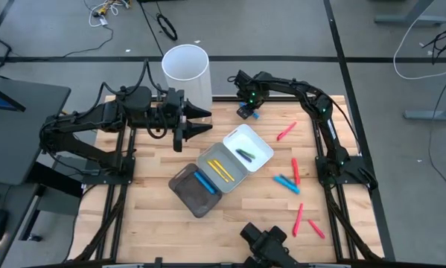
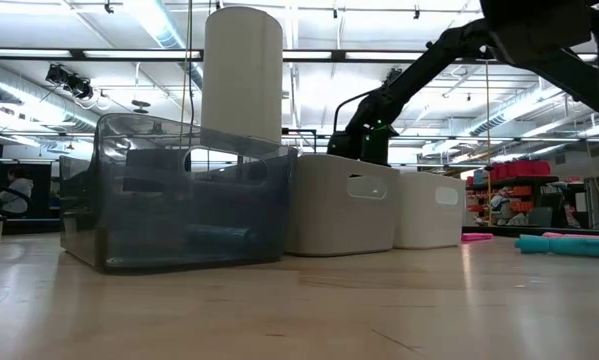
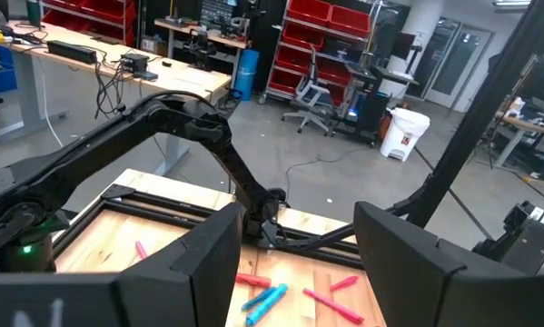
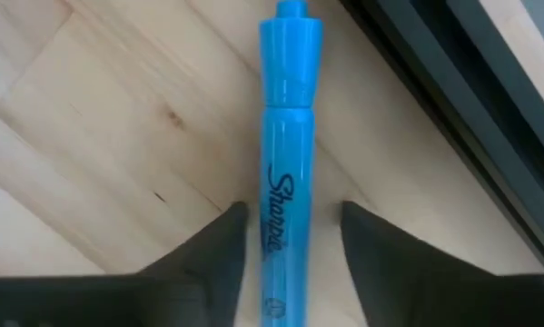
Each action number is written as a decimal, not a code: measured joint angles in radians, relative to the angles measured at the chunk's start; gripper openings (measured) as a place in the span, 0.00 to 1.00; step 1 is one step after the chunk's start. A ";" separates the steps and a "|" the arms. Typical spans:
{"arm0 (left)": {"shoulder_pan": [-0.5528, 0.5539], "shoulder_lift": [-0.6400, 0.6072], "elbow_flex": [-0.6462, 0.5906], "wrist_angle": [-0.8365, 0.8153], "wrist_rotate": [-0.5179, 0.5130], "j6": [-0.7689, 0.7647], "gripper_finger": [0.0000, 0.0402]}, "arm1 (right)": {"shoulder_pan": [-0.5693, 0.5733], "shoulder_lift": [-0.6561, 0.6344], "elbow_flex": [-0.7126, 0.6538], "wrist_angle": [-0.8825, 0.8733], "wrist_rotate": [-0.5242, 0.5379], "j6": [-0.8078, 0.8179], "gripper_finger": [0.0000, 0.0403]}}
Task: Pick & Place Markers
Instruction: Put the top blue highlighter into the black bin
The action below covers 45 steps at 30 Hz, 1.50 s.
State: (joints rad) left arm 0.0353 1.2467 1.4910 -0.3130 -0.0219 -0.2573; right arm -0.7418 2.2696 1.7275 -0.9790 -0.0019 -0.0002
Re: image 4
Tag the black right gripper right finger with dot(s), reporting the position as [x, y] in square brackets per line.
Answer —
[398, 281]

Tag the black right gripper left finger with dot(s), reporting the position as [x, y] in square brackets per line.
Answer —
[203, 281]

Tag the blue highlighter marker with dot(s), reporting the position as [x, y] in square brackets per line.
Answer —
[287, 136]

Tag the black aluminium table frame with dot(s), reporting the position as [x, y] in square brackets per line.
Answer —
[471, 91]

